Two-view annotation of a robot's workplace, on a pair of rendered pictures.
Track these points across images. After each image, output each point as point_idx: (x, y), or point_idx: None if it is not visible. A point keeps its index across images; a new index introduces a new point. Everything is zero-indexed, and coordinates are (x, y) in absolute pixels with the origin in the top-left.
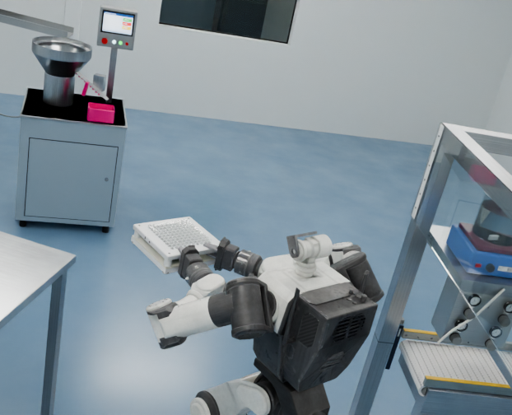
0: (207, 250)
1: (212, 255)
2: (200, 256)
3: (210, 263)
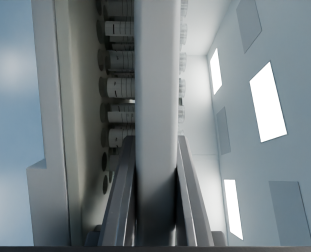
0: (167, 149)
1: (129, 206)
2: (97, 136)
3: (48, 202)
